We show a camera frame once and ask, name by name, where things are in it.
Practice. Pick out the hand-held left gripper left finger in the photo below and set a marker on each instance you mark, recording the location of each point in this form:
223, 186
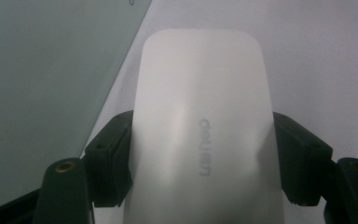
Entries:
110, 161

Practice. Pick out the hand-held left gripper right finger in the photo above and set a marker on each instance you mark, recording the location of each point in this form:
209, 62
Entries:
304, 165

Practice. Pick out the frosted glass whiteboard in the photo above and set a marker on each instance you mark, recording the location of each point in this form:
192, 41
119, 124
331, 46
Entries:
43, 87

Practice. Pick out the white whiteboard eraser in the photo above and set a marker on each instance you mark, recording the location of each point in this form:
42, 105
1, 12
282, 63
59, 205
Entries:
199, 109

